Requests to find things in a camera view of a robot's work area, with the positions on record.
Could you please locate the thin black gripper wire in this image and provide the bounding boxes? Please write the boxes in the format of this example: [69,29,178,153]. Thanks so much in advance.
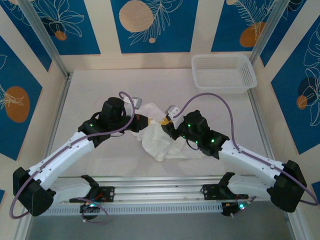
[185,139,201,151]

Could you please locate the white perforated plastic basket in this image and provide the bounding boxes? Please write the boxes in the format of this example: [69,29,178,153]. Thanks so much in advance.
[191,54,258,95]

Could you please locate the short purple cable loop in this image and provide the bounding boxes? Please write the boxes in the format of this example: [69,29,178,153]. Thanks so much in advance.
[81,197,110,225]

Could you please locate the white t-shirt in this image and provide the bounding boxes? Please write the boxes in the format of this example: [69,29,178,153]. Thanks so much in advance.
[124,101,205,163]

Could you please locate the grey slotted cable duct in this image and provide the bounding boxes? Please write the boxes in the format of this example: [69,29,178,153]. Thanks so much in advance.
[53,201,225,216]

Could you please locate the aluminium table side rail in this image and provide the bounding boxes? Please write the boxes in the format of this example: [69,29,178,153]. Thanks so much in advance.
[13,71,74,240]
[247,88,301,240]

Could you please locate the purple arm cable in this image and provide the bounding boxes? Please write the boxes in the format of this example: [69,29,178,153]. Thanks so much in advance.
[9,91,138,220]
[173,92,317,205]

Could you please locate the aluminium frame post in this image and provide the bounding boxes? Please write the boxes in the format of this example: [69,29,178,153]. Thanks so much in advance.
[18,0,72,78]
[249,0,293,66]

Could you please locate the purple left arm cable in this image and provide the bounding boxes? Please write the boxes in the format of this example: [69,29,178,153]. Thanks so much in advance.
[9,91,138,220]

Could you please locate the aluminium base frame rails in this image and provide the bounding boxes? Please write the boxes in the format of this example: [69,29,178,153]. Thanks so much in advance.
[21,175,296,216]

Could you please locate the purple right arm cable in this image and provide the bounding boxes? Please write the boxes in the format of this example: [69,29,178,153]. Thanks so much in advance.
[173,92,317,205]

